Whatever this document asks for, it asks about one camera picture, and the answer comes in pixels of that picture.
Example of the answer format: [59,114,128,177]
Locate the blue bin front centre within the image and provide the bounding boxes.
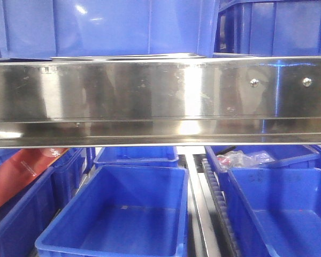
[35,165,188,256]

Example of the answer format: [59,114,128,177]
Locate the blue crate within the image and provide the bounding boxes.
[215,1,321,56]
[0,1,219,59]

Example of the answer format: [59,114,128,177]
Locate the blue bin front left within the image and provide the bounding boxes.
[0,168,57,256]

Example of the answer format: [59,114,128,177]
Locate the red cardboard package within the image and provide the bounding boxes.
[0,148,69,207]

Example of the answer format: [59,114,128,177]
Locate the silver metal tray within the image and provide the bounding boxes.
[51,53,206,61]

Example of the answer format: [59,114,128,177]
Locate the roller conveyor track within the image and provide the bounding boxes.
[202,158,242,256]

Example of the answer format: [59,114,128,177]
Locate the stainless steel shelf rail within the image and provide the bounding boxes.
[0,56,321,148]

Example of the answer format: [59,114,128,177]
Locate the blue bin back left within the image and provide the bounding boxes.
[0,148,93,207]

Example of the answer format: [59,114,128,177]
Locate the blue bin back right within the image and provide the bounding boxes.
[204,145,320,191]

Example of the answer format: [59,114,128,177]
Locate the blue bin front right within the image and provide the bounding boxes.
[226,168,321,256]

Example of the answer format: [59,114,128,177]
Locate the blue bin back centre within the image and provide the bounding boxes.
[94,146,179,168]

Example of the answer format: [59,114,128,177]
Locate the upper blue crate right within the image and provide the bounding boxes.
[215,1,321,56]

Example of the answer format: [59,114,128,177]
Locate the upper blue crate centre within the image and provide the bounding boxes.
[0,1,219,59]

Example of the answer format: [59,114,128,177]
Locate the clear plastic bag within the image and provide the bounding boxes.
[216,150,275,171]

